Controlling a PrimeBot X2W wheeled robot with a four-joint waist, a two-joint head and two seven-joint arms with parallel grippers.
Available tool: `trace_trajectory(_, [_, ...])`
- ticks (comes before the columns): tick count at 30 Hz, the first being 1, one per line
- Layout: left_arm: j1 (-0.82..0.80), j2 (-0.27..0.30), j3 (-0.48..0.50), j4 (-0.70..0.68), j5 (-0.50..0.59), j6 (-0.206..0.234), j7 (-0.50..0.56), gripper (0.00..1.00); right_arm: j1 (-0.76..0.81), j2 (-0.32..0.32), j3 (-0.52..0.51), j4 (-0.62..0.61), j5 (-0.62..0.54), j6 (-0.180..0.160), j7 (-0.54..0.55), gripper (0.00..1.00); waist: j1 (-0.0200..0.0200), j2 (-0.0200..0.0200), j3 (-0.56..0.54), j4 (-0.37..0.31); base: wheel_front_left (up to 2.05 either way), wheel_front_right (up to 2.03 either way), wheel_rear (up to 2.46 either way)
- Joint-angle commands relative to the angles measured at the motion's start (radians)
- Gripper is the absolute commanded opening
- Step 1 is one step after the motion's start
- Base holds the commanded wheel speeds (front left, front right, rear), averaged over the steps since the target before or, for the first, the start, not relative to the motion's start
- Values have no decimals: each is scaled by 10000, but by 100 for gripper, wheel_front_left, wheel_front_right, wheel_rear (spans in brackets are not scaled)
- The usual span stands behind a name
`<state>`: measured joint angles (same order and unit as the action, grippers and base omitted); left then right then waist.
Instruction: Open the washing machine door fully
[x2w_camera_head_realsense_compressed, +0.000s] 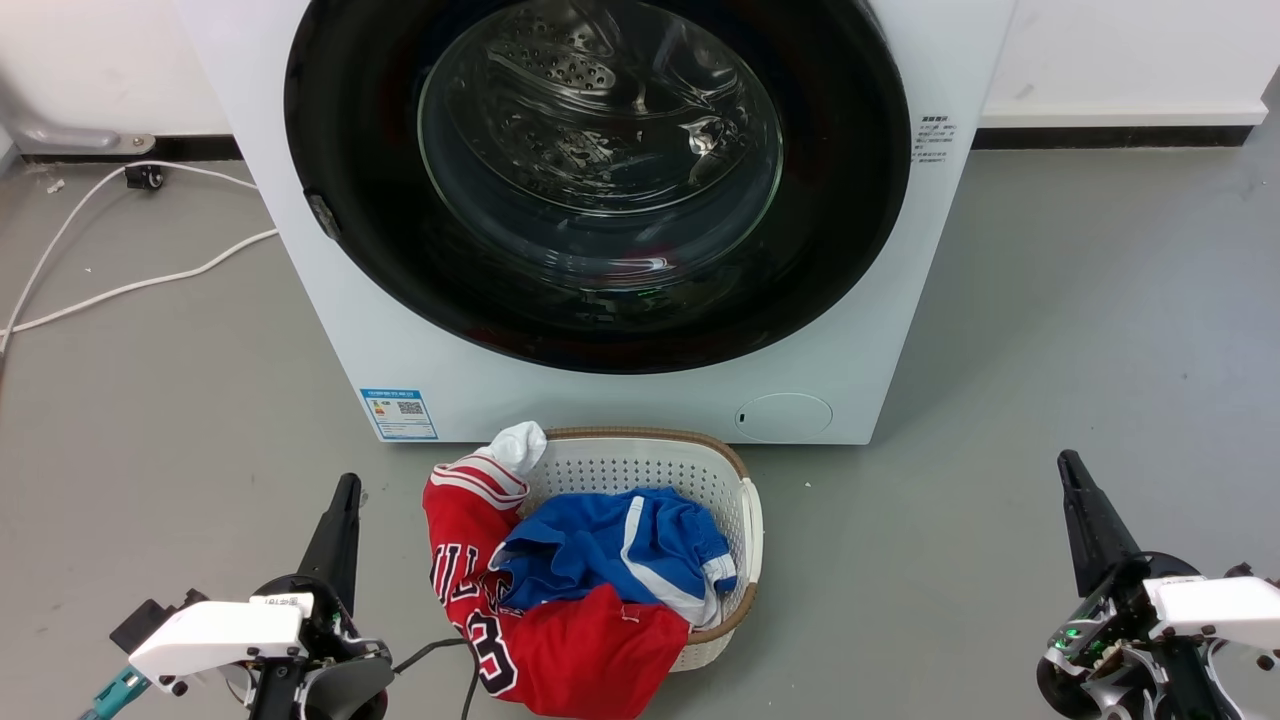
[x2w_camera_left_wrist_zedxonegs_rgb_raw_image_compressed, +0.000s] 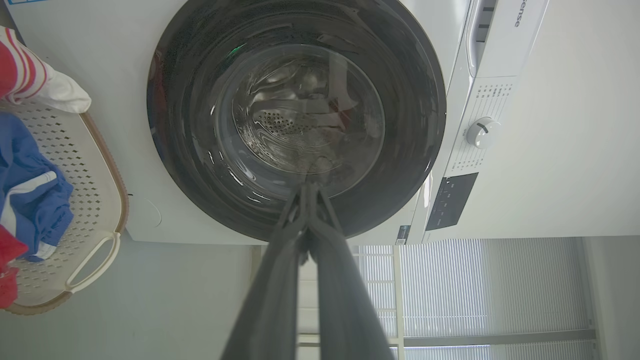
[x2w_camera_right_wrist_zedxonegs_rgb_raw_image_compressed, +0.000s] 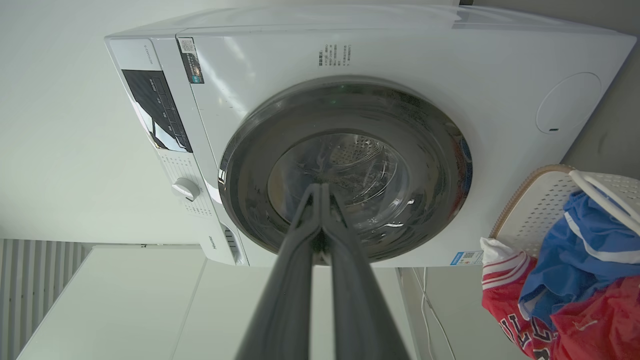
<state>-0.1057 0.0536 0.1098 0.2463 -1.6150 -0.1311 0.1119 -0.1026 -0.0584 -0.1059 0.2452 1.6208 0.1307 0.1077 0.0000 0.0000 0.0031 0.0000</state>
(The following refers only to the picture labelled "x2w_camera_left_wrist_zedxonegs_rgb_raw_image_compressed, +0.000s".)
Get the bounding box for blue shorts white stripe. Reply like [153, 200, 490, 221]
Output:
[0, 112, 75, 262]

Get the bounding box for white program dial knob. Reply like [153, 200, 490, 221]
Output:
[466, 117, 502, 150]

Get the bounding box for steel washer drum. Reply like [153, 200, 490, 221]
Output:
[232, 55, 386, 176]

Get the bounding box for white detergent drawer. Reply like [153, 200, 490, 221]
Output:
[466, 0, 550, 78]

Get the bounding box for red basketball jersey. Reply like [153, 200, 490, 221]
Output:
[0, 26, 51, 308]

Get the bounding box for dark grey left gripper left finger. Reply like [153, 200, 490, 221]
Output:
[220, 184, 309, 360]

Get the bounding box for cream perforated laundry basket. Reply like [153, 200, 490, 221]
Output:
[0, 100, 130, 316]

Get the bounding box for white washing machine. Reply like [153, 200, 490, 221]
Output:
[5, 0, 551, 246]

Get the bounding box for round white filter cover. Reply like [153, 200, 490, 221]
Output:
[127, 195, 162, 230]

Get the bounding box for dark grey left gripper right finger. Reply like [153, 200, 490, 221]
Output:
[307, 183, 396, 360]

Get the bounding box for white window blinds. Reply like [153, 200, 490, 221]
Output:
[357, 237, 598, 360]

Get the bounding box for black washer display panel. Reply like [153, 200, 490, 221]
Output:
[426, 172, 479, 231]

